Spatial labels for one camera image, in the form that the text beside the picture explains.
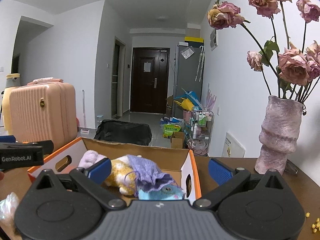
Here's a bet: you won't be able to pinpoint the lilac fluffy cloth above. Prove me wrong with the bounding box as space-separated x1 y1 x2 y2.
78 150 106 169

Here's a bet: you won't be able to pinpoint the yellow white plush toy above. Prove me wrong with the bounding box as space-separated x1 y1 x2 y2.
105 155 137 196

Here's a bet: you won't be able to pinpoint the purple knitted pouch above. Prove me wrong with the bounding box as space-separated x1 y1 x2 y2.
127 154 176 192

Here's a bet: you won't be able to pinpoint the white plastic bag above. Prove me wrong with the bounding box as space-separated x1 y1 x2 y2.
0 192 20 230

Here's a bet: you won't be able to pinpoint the blue plush toy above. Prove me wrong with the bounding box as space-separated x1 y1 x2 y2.
138 185 185 201

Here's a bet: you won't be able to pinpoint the open cardboard box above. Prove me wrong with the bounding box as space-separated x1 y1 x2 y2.
27 138 202 204

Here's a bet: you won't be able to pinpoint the white mop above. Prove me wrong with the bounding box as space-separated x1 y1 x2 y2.
80 89 89 135

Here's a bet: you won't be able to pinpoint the black bag on floor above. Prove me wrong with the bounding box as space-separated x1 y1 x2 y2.
94 120 152 146

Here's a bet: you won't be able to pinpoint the pink ribbed suitcase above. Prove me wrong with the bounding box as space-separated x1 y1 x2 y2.
10 78 78 150

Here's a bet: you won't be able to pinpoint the small brown cardboard box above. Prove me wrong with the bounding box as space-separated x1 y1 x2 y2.
170 132 184 149

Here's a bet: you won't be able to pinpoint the purple textured vase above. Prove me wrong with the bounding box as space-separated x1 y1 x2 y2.
254 95 303 174

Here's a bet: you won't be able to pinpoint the green snack bag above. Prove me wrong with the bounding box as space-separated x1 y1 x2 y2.
163 124 181 138

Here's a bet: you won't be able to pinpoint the blue yellow bags pile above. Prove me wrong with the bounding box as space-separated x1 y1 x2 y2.
174 90 203 111

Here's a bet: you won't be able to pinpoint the grey refrigerator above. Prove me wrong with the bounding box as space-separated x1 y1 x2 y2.
172 44 205 118

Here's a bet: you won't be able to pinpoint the dark front door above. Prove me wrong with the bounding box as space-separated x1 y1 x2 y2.
130 47 170 114

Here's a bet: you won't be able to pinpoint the dried pink roses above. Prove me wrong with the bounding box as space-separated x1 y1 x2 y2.
204 0 319 106

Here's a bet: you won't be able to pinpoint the yellow black box on fridge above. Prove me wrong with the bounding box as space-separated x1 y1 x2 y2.
184 36 204 48

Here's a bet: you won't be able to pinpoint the white board against wall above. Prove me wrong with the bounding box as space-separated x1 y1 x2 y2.
221 132 245 158

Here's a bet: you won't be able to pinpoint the wire storage cart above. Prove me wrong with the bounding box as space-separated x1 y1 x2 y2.
185 107 214 157

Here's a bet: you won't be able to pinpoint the wall electrical panel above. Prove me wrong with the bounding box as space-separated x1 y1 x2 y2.
210 29 217 51

